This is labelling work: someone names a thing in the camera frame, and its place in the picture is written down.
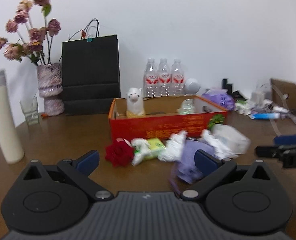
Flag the purple marbled vase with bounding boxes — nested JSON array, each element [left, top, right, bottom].
[[36, 62, 64, 117]]

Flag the purple plastic bag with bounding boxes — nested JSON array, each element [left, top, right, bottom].
[[201, 89, 236, 112]]

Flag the tall black block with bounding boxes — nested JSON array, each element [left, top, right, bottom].
[[222, 78, 235, 93]]

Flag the red cardboard box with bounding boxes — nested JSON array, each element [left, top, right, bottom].
[[108, 95, 230, 142]]

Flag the purple cloth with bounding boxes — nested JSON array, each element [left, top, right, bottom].
[[170, 140, 215, 192]]

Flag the black paper bag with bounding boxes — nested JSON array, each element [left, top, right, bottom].
[[60, 18, 121, 116]]

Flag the white tissue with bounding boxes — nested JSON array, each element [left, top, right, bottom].
[[131, 138, 152, 166], [200, 129, 239, 159], [157, 130, 188, 162]]

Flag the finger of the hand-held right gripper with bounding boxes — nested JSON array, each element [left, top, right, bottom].
[[255, 144, 292, 158], [274, 133, 296, 146]]

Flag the cream thermos bottle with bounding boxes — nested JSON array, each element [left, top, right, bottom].
[[0, 69, 25, 165]]

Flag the red rose flower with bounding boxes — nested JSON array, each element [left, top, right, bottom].
[[105, 138, 135, 168]]

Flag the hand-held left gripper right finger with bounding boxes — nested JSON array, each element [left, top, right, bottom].
[[179, 149, 271, 201]]

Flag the white plastic bag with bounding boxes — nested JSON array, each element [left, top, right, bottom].
[[212, 124, 252, 155]]

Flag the dried rose bouquet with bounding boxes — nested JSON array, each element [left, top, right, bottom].
[[0, 0, 62, 67]]

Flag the clear water bottle red label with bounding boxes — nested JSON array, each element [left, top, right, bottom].
[[157, 58, 173, 97], [143, 58, 160, 97], [171, 59, 186, 96]]

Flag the clear drinking glass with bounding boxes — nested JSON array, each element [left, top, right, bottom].
[[19, 97, 39, 127]]

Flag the clear plastic wrapper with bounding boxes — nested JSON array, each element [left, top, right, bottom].
[[177, 99, 196, 115]]

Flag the white round device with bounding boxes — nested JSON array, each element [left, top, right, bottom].
[[184, 78, 201, 95]]

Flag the white and green packet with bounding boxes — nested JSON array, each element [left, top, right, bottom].
[[234, 100, 251, 115]]

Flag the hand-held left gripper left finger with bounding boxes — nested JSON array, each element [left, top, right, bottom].
[[23, 149, 114, 201]]

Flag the white alpaca plush toy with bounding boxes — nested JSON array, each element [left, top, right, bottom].
[[126, 87, 146, 118]]

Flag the brown cardboard piece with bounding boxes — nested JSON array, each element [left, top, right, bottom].
[[270, 78, 296, 110]]

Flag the blue tube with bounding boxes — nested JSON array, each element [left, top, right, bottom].
[[249, 112, 281, 120]]

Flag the green tissue packet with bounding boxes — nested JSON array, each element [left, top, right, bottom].
[[135, 137, 166, 160]]

